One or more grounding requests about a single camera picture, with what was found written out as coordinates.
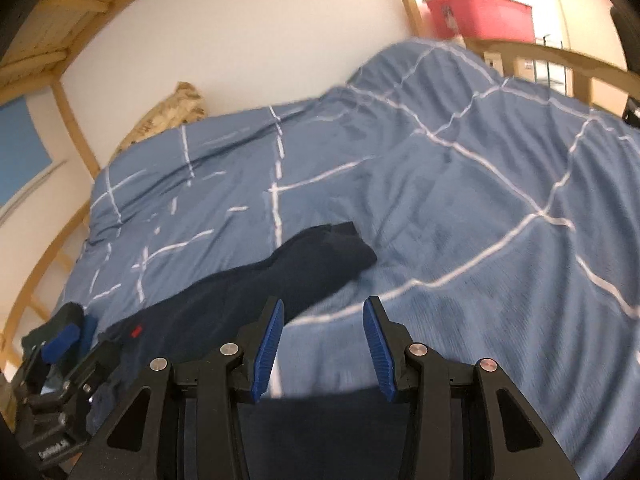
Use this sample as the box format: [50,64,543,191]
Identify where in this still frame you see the beige patterned pillow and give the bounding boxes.
[110,81,207,162]

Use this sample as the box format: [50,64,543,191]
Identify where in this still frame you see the dark navy pants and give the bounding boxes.
[75,222,408,479]

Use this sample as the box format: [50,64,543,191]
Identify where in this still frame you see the blue checked duvet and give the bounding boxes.
[60,39,639,479]

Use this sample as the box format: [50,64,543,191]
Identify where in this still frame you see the wooden bed frame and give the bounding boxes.
[1,0,624,365]

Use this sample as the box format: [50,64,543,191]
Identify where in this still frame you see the red plastic storage bin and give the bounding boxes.
[422,0,536,44]

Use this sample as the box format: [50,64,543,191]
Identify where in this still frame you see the blue wall panel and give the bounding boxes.
[0,96,52,206]

